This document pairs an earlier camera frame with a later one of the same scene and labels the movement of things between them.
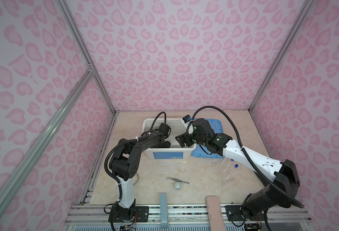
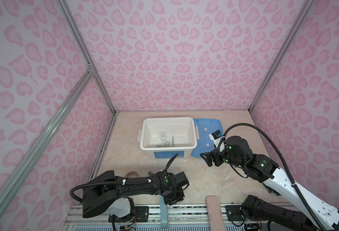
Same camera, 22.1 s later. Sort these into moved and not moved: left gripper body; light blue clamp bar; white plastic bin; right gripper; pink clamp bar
Moved: left gripper body; right gripper
Not moved: white plastic bin; pink clamp bar; light blue clamp bar
